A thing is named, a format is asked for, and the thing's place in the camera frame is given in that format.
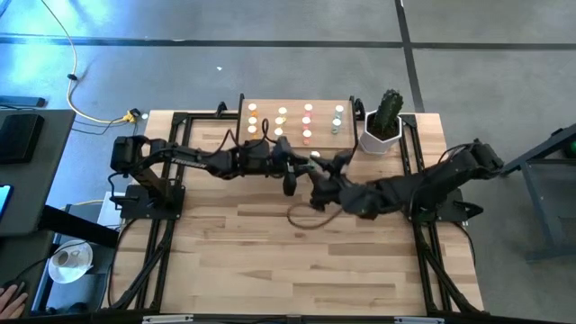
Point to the person's hand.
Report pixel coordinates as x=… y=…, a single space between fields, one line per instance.
x=10 y=306

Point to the white plant pot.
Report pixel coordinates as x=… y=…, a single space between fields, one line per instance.
x=370 y=143

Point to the black bar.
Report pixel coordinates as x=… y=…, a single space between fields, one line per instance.
x=76 y=225

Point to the smartphone with lit screen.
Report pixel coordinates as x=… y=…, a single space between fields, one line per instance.
x=4 y=200

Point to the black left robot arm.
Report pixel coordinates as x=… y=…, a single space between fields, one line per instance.
x=189 y=159

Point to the grey metal table frame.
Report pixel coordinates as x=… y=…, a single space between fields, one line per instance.
x=540 y=211

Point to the grey desk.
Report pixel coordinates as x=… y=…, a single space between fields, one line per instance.
x=49 y=189

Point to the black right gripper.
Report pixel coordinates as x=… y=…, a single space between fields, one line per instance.
x=333 y=191

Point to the pale yellow medicine bottle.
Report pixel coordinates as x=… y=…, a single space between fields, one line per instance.
x=282 y=110
x=278 y=132
x=279 y=121

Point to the white paper sheet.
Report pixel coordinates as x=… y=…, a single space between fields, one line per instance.
x=108 y=209

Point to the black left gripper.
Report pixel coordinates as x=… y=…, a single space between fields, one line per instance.
x=284 y=157

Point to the black computer mouse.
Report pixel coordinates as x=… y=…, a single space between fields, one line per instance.
x=19 y=284

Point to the black box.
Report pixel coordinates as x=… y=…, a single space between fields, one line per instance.
x=20 y=137

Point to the dark flat device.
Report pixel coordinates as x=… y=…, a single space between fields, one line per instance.
x=22 y=101

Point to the green cactus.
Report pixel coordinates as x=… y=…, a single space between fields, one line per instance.
x=388 y=108

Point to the wooden shelf with black legs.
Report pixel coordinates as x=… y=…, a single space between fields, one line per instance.
x=324 y=139

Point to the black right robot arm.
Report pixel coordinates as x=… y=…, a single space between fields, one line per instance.
x=432 y=184

